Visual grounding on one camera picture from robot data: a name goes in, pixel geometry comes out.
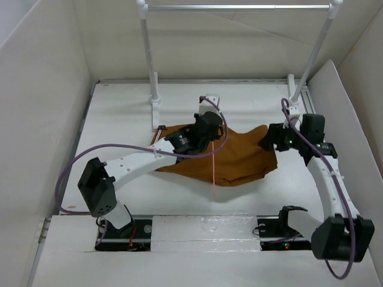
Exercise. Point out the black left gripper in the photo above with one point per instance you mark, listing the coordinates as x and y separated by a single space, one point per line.
216 136

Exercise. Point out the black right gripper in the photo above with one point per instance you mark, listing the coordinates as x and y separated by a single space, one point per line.
273 135

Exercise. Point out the pink wire hanger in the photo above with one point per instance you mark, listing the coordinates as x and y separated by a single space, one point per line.
213 171

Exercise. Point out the brown trousers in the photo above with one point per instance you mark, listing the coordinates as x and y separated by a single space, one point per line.
239 162

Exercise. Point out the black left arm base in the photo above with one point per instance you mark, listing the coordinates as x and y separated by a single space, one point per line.
137 238

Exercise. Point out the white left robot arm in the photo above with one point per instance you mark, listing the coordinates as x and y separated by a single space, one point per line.
100 181

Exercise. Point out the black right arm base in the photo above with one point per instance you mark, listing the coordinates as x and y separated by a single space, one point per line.
275 234

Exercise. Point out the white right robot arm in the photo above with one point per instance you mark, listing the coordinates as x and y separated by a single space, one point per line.
343 234

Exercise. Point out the white foam board strip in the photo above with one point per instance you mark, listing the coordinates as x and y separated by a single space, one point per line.
223 234

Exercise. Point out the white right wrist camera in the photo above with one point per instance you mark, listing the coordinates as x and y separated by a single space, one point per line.
294 116

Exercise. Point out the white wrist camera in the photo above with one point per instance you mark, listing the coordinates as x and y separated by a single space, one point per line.
209 103
294 116

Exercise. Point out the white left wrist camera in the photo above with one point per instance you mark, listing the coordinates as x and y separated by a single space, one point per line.
209 103

